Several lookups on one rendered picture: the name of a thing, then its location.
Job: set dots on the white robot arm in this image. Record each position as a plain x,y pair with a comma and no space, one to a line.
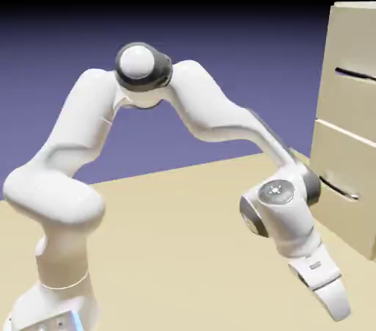
73,137

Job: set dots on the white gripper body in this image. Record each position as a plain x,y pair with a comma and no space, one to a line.
318,266

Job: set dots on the light wood cabinet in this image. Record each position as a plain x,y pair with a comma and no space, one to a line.
343,146

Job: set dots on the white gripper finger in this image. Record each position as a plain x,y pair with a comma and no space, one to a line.
333,301

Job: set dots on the light wood drawer front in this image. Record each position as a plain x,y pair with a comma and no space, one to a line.
349,102
343,157

